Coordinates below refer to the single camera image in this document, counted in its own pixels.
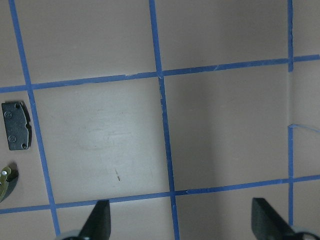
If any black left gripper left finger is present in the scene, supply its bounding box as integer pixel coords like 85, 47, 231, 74
78, 200, 111, 240

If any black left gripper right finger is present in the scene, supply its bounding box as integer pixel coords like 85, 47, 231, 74
251, 197, 296, 240

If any olive curved brake shoe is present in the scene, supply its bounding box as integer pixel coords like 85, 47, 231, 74
0, 162, 19, 202

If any dark grey brake pad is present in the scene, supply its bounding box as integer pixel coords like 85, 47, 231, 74
1, 100, 32, 151

